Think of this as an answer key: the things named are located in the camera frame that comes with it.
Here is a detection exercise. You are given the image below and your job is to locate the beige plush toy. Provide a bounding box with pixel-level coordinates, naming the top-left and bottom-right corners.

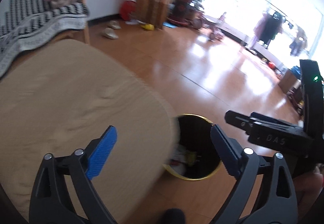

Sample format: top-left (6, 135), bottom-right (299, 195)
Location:
top-left (47, 0), bottom-right (76, 8)

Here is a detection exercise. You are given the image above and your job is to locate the red bag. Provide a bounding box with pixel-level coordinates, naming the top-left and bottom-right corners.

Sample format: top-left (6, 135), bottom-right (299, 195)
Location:
top-left (119, 1), bottom-right (137, 21)

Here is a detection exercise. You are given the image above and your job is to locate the pink child tricycle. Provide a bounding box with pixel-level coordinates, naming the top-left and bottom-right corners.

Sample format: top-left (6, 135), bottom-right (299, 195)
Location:
top-left (187, 10), bottom-right (227, 41)

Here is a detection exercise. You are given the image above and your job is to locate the black gold rimmed trash bin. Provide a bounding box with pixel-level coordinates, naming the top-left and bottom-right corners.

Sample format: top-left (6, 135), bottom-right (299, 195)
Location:
top-left (162, 113), bottom-right (224, 180)

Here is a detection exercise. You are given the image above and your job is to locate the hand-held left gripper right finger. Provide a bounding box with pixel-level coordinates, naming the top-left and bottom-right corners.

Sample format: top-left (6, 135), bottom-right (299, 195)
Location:
top-left (210, 124), bottom-right (298, 224)

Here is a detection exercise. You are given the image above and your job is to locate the cardboard box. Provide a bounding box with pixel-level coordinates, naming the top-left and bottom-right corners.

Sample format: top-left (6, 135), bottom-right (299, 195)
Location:
top-left (278, 70), bottom-right (302, 94)

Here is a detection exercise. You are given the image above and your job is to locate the green snack packet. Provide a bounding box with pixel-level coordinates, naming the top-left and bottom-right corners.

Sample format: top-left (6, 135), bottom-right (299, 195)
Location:
top-left (185, 152), bottom-right (198, 164)

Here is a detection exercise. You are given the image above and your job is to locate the dark round object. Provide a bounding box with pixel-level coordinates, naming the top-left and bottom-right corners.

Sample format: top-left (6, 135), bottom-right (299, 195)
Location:
top-left (162, 208), bottom-right (187, 224)

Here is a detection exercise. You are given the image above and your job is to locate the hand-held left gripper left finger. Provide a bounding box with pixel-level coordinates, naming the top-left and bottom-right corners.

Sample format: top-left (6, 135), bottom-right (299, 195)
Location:
top-left (29, 125), bottom-right (117, 224)

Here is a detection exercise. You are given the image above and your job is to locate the black white knitted blanket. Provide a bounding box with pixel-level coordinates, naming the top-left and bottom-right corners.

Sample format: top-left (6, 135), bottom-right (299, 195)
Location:
top-left (0, 0), bottom-right (90, 79)

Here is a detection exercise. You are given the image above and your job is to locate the wooden frame sofa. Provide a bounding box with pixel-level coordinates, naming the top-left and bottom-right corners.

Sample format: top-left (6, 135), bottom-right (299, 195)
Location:
top-left (0, 0), bottom-right (91, 79)

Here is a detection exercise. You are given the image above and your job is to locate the dark plant pot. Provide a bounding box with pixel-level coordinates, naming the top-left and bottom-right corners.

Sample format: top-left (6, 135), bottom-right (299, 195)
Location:
top-left (172, 0), bottom-right (203, 21)

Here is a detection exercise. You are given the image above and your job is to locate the clothes drying rack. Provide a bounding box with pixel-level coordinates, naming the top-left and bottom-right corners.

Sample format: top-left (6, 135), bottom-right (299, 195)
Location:
top-left (249, 0), bottom-right (310, 57)

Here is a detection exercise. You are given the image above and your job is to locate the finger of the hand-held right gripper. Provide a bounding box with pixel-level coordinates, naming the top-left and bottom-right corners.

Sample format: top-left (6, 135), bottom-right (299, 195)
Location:
top-left (225, 110), bottom-right (304, 136)

